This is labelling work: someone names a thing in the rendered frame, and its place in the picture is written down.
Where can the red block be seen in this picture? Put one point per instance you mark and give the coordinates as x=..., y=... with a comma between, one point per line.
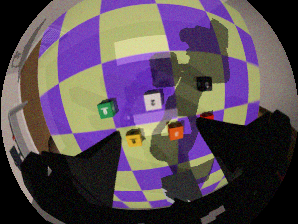
x=207, y=115

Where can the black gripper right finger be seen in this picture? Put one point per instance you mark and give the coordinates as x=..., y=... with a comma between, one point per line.
x=231, y=143

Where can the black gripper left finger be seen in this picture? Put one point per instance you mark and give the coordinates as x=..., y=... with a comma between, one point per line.
x=94, y=170

